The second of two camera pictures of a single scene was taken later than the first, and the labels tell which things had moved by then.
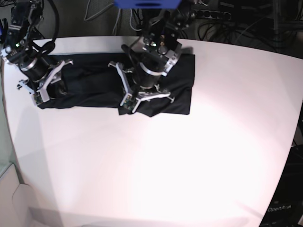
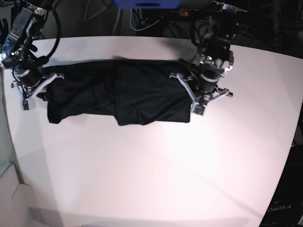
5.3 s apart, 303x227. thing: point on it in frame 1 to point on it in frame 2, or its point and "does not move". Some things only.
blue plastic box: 172,4 does not move
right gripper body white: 130,100 to 199,106
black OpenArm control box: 285,207 does not move
